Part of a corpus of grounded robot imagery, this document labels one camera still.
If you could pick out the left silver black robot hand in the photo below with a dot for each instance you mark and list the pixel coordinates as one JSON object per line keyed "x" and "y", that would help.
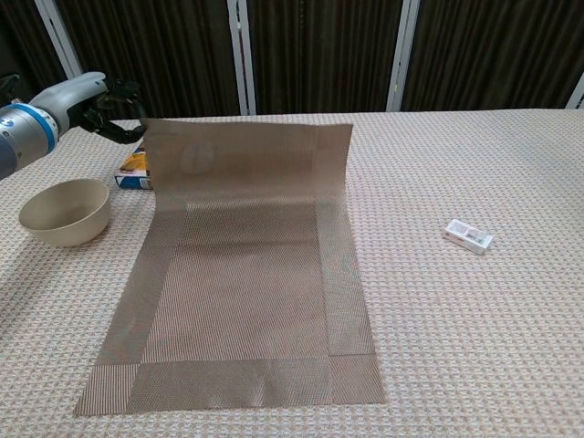
{"x": 73, "y": 93}

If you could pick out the pale pink beige bowl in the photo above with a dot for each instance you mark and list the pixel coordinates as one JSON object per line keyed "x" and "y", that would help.
{"x": 68, "y": 232}

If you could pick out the bronze woven placemat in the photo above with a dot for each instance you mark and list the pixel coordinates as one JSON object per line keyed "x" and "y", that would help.
{"x": 246, "y": 296}

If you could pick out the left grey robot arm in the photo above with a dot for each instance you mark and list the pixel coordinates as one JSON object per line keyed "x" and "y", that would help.
{"x": 23, "y": 137}

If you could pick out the dark corrugated screen panel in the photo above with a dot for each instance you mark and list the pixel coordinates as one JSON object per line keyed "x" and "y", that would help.
{"x": 23, "y": 45}
{"x": 319, "y": 55}
{"x": 493, "y": 50}
{"x": 173, "y": 55}

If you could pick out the blue orange snack box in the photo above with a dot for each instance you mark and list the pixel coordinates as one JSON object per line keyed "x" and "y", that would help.
{"x": 132, "y": 175}

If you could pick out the small white cardboard box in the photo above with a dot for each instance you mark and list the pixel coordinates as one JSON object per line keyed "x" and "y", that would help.
{"x": 467, "y": 237}

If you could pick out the beige woven tablecloth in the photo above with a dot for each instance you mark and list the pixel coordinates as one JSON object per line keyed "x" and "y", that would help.
{"x": 456, "y": 342}

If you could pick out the white screen frame post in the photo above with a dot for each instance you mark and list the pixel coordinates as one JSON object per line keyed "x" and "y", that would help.
{"x": 243, "y": 68}
{"x": 403, "y": 55}
{"x": 577, "y": 96}
{"x": 64, "y": 50}

